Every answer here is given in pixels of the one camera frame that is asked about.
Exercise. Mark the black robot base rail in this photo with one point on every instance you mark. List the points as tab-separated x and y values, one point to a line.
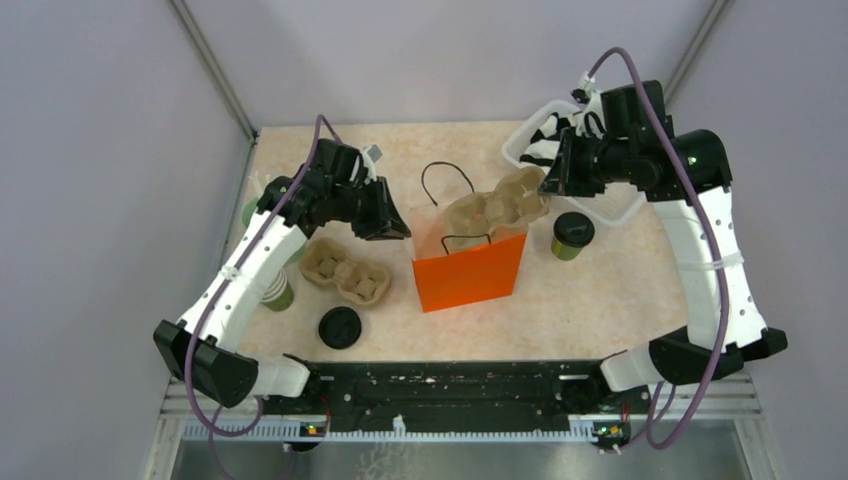
458	397

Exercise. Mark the stack of green paper cups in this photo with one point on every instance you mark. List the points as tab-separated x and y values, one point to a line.
279	295

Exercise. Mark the black and white striped cloth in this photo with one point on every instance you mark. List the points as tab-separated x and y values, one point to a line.
544	142

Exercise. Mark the stack of black cup lids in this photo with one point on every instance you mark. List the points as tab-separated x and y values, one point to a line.
340	328

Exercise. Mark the black cup lid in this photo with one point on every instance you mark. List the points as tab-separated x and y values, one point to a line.
574	229

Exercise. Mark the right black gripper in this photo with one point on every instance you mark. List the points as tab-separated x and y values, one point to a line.
561	180

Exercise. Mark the white plastic basket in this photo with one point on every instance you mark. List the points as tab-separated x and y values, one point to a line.
615	207

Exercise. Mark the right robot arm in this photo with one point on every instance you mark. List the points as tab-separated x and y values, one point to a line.
693	201

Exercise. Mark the green paper coffee cup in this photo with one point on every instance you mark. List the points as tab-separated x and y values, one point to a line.
565	251

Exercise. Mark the green cup with white stirrers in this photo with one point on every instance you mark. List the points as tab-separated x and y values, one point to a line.
257	181

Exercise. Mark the single brown cup carrier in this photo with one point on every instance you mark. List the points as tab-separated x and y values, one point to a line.
514	203

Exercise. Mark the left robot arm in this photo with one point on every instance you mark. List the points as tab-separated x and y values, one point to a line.
200	347

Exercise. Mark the white cable duct strip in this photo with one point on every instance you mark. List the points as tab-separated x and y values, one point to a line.
296	431

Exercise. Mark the orange paper bag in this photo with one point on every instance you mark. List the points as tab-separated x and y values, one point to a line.
452	270

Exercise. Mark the brown cardboard cup carrier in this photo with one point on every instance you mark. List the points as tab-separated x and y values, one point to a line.
329	264

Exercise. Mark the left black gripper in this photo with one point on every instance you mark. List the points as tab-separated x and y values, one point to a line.
385	220

